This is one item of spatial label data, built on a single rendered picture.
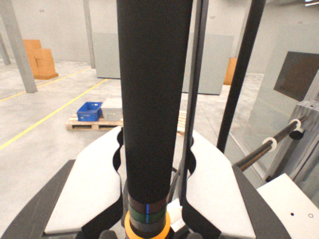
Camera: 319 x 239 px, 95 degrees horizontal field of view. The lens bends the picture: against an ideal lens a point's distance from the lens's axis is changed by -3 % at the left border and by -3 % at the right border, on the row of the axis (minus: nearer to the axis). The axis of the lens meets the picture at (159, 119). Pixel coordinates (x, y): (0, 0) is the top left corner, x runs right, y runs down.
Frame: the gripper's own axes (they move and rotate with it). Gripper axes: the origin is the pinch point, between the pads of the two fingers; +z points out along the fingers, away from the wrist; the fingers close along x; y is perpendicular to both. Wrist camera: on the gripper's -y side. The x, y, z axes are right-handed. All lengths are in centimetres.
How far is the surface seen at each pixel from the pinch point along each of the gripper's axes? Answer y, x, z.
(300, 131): 16, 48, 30
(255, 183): 75, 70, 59
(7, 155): 165, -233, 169
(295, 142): 25, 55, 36
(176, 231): 11.1, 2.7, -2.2
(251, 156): 9.9, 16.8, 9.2
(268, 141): 10.0, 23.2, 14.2
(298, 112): 10, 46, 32
